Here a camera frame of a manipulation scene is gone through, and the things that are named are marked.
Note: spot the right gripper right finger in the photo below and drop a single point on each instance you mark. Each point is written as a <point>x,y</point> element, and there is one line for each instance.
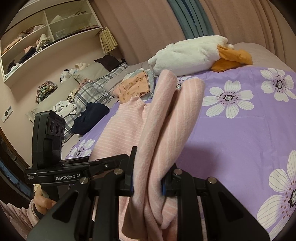
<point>207,209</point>

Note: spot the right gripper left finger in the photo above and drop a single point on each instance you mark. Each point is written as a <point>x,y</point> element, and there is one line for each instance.
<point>90,209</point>

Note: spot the pink striped knit sweater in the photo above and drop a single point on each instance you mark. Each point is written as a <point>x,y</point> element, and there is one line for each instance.
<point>159,130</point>

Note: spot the pink fuzzy sleeve forearm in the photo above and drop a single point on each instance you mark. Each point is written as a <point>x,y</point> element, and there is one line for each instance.
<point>22,219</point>

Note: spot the colourful clothes pile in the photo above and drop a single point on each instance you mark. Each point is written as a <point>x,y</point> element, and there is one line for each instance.
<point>45,90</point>

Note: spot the person's left hand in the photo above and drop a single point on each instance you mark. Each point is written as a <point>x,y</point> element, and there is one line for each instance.
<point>42,204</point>

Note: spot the dark navy garment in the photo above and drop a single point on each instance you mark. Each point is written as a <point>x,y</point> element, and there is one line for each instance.
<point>93,113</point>

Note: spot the grey plaid blanket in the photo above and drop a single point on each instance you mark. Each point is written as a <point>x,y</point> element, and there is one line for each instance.
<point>91,92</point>

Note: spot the black white plush toy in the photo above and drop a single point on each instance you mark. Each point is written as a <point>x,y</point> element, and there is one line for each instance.
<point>67,73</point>

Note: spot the dark brown cloth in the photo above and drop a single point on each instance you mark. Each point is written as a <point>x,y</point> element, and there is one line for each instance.
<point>109,62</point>

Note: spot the orange patterned folded garment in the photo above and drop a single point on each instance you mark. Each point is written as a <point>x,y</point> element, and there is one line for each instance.
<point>136,86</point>

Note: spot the grey folded garment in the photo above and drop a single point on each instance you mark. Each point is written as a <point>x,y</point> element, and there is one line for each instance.
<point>151,76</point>

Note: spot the beige hanging tassel bundle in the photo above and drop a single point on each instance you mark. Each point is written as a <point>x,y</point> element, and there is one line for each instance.
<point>107,40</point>

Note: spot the white duck plush toy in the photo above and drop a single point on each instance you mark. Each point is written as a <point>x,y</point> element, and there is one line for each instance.
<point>199,54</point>

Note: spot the pink curtain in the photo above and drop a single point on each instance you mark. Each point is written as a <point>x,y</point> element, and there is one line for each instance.
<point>142,28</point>

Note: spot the teal curtain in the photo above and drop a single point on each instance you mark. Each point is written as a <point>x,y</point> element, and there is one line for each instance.
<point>192,18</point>

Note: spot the white wall switch panel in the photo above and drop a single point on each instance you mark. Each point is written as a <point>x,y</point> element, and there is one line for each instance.
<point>7,114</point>

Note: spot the white wall shelf unit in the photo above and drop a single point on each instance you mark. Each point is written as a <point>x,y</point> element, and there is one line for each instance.
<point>42,28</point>

